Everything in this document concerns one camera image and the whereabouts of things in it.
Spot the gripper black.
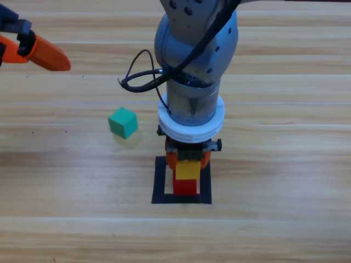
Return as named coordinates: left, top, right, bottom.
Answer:
left=0, top=4, right=71, bottom=72
left=156, top=124, right=223, bottom=171

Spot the yellow cube block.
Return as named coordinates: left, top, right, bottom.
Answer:
left=174, top=161, right=201, bottom=181

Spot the red cube block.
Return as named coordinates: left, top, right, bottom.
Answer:
left=172, top=171, right=198, bottom=196

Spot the green cube block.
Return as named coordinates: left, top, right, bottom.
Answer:
left=107, top=106, right=139, bottom=140

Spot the white round wrist flange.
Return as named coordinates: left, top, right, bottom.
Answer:
left=157, top=93, right=226, bottom=144

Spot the black tape square outline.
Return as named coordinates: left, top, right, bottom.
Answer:
left=151, top=156, right=212, bottom=205

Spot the thin dark wire loop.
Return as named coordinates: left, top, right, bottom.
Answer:
left=128, top=49, right=172, bottom=115

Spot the thick black cable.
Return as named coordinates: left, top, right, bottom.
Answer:
left=120, top=0, right=244, bottom=93

